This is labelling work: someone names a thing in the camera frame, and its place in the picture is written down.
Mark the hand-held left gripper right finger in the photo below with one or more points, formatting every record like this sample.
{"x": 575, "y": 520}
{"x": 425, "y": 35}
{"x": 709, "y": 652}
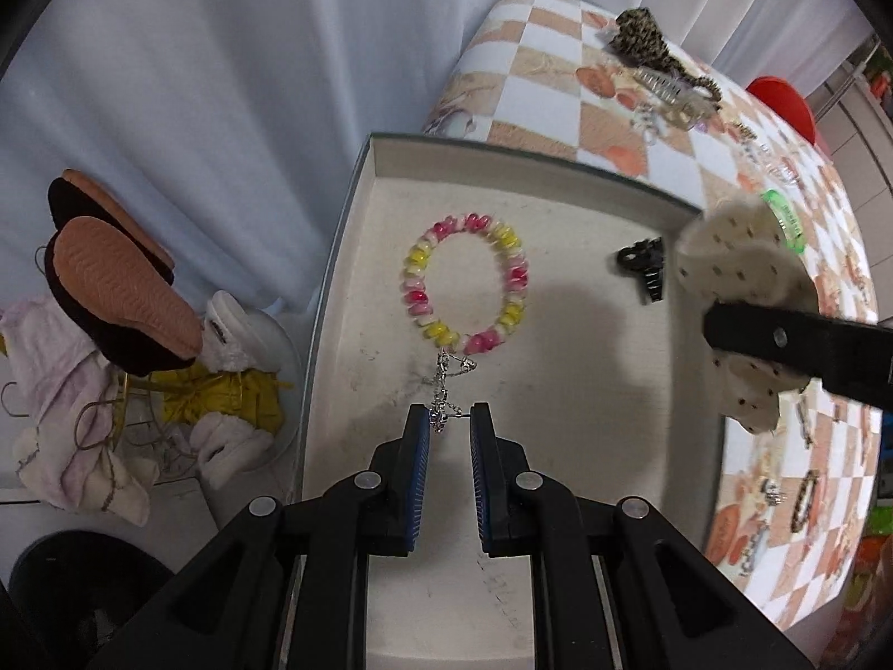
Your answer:
{"x": 481, "y": 474}

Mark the checkered tablecloth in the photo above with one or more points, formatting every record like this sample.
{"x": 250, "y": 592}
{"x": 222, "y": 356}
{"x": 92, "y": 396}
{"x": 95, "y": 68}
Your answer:
{"x": 558, "y": 84}

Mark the black hair claw clip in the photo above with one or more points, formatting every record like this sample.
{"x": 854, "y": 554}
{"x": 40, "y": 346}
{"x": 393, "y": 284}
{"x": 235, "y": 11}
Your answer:
{"x": 649, "y": 272}

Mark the green plastic bangle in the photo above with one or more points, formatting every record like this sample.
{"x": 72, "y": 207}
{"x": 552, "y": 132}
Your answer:
{"x": 785, "y": 213}

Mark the beige tray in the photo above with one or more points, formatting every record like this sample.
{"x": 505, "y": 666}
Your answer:
{"x": 579, "y": 363}

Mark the beige hair claw clip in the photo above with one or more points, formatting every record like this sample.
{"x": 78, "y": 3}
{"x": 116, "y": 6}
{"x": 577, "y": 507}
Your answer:
{"x": 670, "y": 94}

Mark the black bin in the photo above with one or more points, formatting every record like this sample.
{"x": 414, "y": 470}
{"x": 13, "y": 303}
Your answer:
{"x": 77, "y": 593}

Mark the black beaded hair clip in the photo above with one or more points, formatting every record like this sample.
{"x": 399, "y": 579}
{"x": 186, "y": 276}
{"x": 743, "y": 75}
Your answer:
{"x": 799, "y": 502}

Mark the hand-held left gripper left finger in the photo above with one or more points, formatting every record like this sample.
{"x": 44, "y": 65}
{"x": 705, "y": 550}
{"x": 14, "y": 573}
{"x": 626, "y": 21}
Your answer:
{"x": 417, "y": 474}

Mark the small brown hair clip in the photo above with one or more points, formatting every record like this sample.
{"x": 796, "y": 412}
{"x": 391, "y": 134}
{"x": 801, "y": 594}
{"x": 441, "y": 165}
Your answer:
{"x": 804, "y": 422}

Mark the white fluffy slipper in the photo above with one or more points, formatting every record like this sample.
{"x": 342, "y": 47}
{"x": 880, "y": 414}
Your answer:
{"x": 223, "y": 447}
{"x": 230, "y": 335}

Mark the white curtain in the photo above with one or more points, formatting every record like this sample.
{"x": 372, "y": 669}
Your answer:
{"x": 209, "y": 84}

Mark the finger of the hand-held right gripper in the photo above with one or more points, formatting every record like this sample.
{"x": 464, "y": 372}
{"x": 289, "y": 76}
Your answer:
{"x": 767, "y": 338}

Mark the yellow cloth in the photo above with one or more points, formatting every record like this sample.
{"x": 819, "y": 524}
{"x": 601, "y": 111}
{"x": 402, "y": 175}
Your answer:
{"x": 230, "y": 394}

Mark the pale pink cloth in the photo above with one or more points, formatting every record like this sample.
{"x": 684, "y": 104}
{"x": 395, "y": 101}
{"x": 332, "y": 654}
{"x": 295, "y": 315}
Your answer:
{"x": 56, "y": 363}

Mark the leopard print scrunchie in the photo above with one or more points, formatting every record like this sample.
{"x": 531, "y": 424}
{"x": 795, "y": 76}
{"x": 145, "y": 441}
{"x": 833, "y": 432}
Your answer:
{"x": 638, "y": 35}

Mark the red chair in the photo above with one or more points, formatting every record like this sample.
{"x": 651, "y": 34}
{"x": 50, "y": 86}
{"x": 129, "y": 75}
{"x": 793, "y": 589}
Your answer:
{"x": 788, "y": 101}

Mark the white polka dot scrunchie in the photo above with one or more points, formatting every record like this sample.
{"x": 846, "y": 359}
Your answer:
{"x": 739, "y": 258}

